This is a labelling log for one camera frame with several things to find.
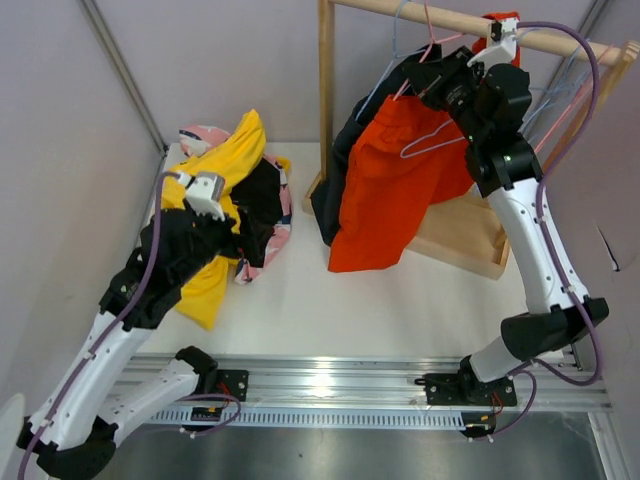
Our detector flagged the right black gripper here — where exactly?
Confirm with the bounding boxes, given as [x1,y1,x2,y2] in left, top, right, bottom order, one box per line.
[405,46,487,145]

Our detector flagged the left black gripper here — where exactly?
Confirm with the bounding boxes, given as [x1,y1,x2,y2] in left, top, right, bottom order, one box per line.
[174,198,275,285]

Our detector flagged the blue hanger of navy shorts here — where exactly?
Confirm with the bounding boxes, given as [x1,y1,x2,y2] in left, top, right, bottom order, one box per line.
[355,0,408,120]

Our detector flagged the pink hanger of orange shorts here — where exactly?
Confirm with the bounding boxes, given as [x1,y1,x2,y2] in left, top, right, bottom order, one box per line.
[400,1,465,159]

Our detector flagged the orange shorts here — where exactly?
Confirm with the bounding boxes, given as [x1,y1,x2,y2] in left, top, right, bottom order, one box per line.
[327,10,524,274]

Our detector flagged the black shorts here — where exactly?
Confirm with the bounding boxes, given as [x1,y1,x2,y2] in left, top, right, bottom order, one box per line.
[231,158,284,268]

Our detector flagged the yellow shorts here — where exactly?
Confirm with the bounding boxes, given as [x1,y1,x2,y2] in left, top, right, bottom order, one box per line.
[170,110,266,330]

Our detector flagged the pink shark print shorts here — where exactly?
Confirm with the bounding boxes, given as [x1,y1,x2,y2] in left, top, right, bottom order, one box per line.
[163,113,292,289]

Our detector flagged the dark navy shorts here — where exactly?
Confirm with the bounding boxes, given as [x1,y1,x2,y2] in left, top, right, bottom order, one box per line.
[309,42,444,249]

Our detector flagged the pink hanger of shark shorts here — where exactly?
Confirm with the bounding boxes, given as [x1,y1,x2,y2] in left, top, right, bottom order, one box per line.
[530,60,593,159]

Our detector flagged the blue hanger of black shorts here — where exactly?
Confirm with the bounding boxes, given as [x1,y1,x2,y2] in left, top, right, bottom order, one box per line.
[521,46,591,143]

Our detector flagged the blue hanger of yellow shorts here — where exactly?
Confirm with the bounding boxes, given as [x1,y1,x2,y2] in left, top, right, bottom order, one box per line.
[523,48,590,137]

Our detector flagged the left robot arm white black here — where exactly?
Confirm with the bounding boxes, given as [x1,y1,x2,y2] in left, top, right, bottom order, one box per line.
[16,209,238,479]

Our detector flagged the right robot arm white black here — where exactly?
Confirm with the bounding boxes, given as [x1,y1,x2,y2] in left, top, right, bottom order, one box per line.
[403,47,609,406]

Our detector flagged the wooden clothes rack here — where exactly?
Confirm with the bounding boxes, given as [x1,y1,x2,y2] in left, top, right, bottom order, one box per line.
[302,0,640,284]

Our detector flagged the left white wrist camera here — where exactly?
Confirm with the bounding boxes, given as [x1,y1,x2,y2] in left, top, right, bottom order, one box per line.
[173,171,226,223]

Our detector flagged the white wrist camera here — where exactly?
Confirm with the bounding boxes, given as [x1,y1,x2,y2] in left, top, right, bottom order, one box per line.
[466,12,520,71]
[173,171,226,223]

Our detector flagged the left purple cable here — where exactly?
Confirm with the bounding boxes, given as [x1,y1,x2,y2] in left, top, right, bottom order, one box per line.
[17,170,244,480]

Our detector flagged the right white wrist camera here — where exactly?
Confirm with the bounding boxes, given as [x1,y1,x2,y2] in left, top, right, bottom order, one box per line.
[466,12,520,71]

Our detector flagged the aluminium mounting rail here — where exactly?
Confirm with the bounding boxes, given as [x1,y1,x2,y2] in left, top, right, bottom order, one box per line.
[108,353,613,412]

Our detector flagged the white slotted cable duct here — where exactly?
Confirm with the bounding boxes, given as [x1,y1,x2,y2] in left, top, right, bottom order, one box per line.
[148,406,466,431]

